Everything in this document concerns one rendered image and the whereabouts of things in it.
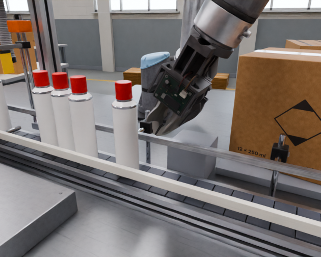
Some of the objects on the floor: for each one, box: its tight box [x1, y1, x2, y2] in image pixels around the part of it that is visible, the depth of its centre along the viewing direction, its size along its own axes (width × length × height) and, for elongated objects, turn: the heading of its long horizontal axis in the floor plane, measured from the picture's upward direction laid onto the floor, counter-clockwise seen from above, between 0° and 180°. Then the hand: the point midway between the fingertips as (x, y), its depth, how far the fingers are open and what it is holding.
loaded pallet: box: [285, 40, 321, 51], centre depth 384 cm, size 120×83×89 cm
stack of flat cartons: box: [123, 68, 141, 87], centre depth 501 cm, size 64×53×31 cm
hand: (160, 128), depth 52 cm, fingers closed
